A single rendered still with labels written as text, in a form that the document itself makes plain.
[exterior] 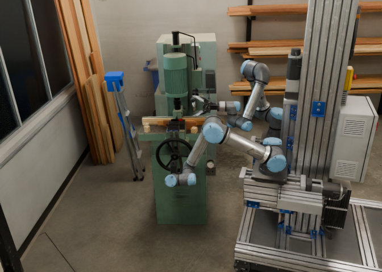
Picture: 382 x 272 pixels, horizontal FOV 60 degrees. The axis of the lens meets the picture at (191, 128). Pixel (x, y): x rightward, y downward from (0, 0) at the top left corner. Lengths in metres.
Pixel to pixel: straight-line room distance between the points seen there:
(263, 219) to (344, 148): 0.92
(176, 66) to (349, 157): 1.31
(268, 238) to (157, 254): 0.89
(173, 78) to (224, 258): 1.44
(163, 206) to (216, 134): 1.22
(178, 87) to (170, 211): 1.11
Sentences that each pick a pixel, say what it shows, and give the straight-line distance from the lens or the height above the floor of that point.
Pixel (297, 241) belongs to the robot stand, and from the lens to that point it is 2.69.
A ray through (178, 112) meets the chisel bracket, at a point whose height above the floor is 1.03.
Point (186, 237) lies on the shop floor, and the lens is 2.95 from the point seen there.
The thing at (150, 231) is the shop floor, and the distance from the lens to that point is 3.04.
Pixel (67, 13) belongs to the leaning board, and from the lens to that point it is 3.70.
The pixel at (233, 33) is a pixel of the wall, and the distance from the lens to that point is 4.79.
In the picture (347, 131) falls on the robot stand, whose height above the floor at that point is 1.12.
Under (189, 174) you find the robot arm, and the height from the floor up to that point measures 0.86.
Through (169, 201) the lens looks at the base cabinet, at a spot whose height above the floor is 0.25.
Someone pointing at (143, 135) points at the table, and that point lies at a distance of 2.60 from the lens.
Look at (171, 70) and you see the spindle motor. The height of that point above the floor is 1.37.
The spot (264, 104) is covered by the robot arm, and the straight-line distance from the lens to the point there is 2.63.
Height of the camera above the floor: 2.04
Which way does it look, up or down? 26 degrees down
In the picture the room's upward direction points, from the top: 2 degrees counter-clockwise
